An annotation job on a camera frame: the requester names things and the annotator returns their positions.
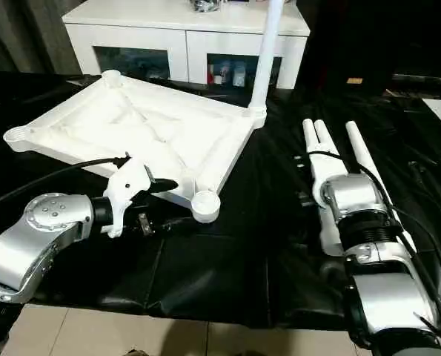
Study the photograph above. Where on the white plastic table leg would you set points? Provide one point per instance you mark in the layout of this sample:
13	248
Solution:
266	55
307	133
357	144
324	133

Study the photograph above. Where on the white plastic table top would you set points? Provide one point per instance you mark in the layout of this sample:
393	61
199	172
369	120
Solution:
131	118

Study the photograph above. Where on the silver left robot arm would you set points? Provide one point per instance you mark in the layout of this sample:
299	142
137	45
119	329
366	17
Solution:
38	230

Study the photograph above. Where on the black plastic mat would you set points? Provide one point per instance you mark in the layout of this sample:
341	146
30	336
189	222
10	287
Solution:
224	267

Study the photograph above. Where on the small yellow label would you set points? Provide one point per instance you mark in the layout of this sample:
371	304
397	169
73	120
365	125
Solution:
355	81

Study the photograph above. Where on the white cabinet with glass doors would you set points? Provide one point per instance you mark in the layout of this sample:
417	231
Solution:
168	41

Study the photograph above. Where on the black horizontal bar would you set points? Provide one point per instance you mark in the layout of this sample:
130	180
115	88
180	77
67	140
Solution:
427	79

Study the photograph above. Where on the dark object on cabinet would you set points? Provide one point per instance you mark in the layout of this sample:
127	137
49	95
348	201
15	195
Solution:
201	3

